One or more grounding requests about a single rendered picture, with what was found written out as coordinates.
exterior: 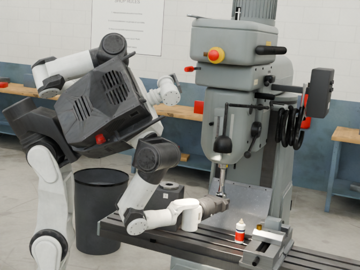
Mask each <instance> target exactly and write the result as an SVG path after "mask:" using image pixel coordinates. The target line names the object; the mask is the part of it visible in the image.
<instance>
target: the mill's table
mask: <svg viewBox="0 0 360 270"><path fill-rule="evenodd" d="M235 233H236V232H234V231H230V230H225V229H221V228H217V227H212V226H207V225H204V224H200V223H199V224H198V229H197V230H196V231H193V232H188V231H184V230H182V223H181V224H180V226H179V227H178V229H177V231H176V232H174V231H168V230H161V229H150V230H145V231H144V232H142V233H141V234H139V235H130V234H128V232H127V230H126V228H125V226H124V223H123V221H122V219H121V217H120V215H119V213H118V210H117V211H115V212H113V213H111V214H110V215H108V216H106V217H105V218H103V219H102V220H100V221H99V222H97V235H98V236H100V237H104V238H108V239H112V240H115V241H118V242H122V243H126V244H130V245H134V246H138V247H141V248H144V249H149V250H152V251H156V252H160V253H164V254H168V255H171V256H175V257H179V258H183V259H186V260H190V261H194V262H197V263H201V264H205V265H208V266H213V267H216V268H220V269H225V270H252V269H249V268H245V267H242V266H239V261H240V259H241V258H242V257H243V250H244V249H245V248H246V246H247V245H248V244H249V243H250V242H251V240H252V236H251V235H247V234H245V235H244V243H242V244H238V243H236V242H235ZM279 270H360V261H359V260H355V259H350V258H346V257H341V256H336V255H333V254H329V253H324V252H320V251H316V250H311V249H307V248H303V247H299V246H294V245H293V246H292V248H291V250H290V251H289V253H288V255H287V256H286V257H285V260H284V262H283V263H282V265H281V267H280V268H279Z"/></svg>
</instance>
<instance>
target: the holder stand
mask: <svg viewBox="0 0 360 270"><path fill-rule="evenodd" d="M178 199H184V185H179V184H178V183H175V182H160V184H159V185H158V186H157V188H156V190H155V191H154V193H153V194H152V196H151V198H150V199H149V201H148V203H147V204H146V206H145V207H144V209H143V210H144V211H148V210H155V211H156V210H161V209H167V207H168V206H169V204H170V203H171V202H172V201H175V200H178ZM181 223H182V215H180V216H178V217H177V221H176V224H175V225H172V226H165V227H158V228H155V229H161V230H168V231H174V232H176V231H177V229H178V227H179V226H180V224H181Z"/></svg>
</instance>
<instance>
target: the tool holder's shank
mask: <svg viewBox="0 0 360 270"><path fill-rule="evenodd" d="M225 179H226V169H222V168H221V171H220V182H219V188H218V192H219V194H224V192H225Z"/></svg>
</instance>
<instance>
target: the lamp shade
mask: <svg viewBox="0 0 360 270"><path fill-rule="evenodd" d="M232 147H233V145H232V141H231V139H230V138H229V137H228V136H226V135H225V136H223V135H220V136H218V137H216V139H215V142H214V146H213V151H214V152H217V153H224V154H227V153H231V152H232Z"/></svg>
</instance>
